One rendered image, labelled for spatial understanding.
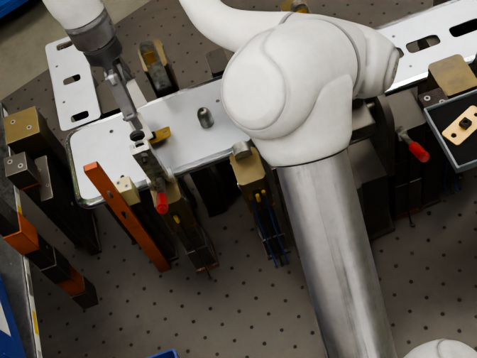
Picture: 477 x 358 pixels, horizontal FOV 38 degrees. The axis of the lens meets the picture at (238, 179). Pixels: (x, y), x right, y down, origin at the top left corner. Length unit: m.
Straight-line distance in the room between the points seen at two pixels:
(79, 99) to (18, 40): 1.78
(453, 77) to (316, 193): 0.61
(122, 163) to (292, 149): 0.73
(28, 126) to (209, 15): 0.62
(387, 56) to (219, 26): 0.29
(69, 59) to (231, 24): 0.74
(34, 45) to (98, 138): 1.82
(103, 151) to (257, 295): 0.49
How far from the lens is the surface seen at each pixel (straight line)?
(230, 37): 1.14
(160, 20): 2.23
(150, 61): 1.59
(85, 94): 1.71
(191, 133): 1.55
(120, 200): 1.43
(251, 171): 1.38
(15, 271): 1.50
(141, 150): 1.29
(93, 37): 1.38
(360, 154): 1.49
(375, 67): 1.02
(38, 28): 3.48
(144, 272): 1.76
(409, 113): 1.41
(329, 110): 0.89
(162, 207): 1.29
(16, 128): 1.65
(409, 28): 1.65
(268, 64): 0.84
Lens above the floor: 2.24
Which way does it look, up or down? 58 degrees down
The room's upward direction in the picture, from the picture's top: 21 degrees counter-clockwise
